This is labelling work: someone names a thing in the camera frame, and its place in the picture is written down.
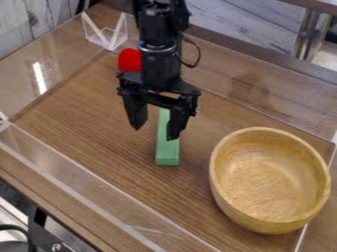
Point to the metal background table leg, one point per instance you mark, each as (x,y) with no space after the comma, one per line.
(311,33)

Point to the clear acrylic corner bracket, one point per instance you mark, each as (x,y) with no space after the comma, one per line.
(107,38)

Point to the clear acrylic front barrier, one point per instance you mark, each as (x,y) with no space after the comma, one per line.
(96,210)

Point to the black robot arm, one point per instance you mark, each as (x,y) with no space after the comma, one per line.
(161,20)

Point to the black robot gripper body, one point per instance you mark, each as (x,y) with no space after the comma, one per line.
(159,78)

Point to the brown wooden bowl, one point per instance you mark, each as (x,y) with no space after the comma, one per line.
(268,179)

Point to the red plush strawberry toy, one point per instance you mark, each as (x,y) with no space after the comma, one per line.
(129,60)

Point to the green rectangular stick block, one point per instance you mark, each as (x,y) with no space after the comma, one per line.
(167,149)

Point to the black table frame leg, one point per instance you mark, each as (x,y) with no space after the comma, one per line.
(40,240)

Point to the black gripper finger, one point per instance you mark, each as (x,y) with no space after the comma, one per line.
(181,110)
(135,106)

